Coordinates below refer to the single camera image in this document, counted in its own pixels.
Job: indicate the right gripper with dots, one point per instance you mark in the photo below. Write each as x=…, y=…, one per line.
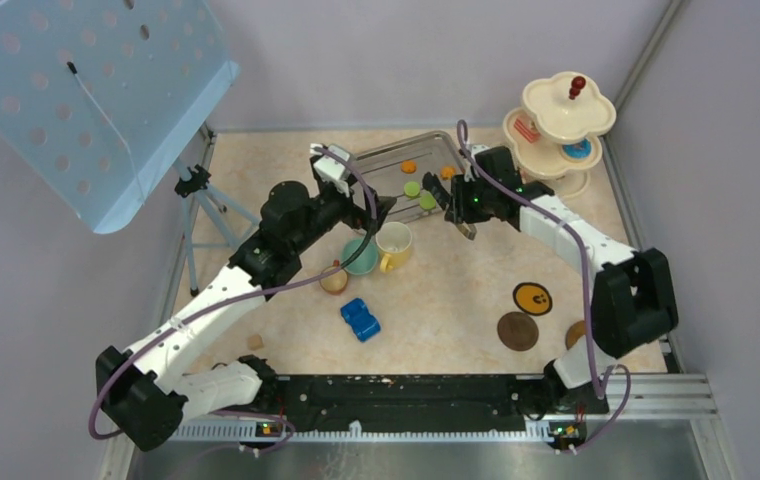
x=458, y=211

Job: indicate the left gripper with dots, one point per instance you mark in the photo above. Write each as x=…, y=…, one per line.
x=360, y=218

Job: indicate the stainless steel tray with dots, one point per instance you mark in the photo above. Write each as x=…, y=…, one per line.
x=380, y=168

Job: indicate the black-tipped metal tongs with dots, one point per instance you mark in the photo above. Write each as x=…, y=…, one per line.
x=436, y=189

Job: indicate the orange flower cookie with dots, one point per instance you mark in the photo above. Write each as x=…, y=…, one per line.
x=447, y=172

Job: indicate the green macaron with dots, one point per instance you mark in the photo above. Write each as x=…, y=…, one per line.
x=427, y=202
x=412, y=189

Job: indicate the orange swirl cookie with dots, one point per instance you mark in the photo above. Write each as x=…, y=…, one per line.
x=408, y=166

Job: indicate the pink strawberry cake slice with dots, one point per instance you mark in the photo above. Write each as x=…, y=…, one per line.
x=526, y=128

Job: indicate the blue frosted donut toy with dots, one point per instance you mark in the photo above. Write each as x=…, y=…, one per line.
x=578, y=151

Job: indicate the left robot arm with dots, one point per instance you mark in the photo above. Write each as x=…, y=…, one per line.
x=146, y=391

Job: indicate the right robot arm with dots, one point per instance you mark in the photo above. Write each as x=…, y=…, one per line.
x=628, y=298

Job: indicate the yellow mug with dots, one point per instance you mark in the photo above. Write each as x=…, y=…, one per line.
x=395, y=245

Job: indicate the teal cup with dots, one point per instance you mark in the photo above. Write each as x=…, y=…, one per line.
x=365, y=262

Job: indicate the small brown teacup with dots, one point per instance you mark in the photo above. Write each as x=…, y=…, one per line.
x=334, y=279

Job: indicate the cream three-tier dessert stand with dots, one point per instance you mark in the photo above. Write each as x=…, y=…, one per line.
x=566, y=108

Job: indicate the black yellow smiley coaster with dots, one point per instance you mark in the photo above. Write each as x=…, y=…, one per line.
x=532, y=298

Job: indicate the blue toy car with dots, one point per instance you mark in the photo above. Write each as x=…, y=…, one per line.
x=359, y=318

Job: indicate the dark brown round coaster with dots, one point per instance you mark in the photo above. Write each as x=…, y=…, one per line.
x=517, y=331

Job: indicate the light brown wooden coaster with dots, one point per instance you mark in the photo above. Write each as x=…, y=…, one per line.
x=574, y=333

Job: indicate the small wooden block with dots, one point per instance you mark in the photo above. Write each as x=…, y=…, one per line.
x=255, y=342

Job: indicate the blue perforated music stand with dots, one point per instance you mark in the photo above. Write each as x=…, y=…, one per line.
x=101, y=97

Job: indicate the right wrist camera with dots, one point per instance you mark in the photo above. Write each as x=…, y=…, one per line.
x=475, y=149

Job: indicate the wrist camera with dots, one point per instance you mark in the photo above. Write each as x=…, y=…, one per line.
x=329, y=163
x=475, y=149

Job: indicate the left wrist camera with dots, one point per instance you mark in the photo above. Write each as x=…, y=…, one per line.
x=329, y=163

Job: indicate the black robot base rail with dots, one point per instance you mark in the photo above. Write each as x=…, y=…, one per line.
x=419, y=403

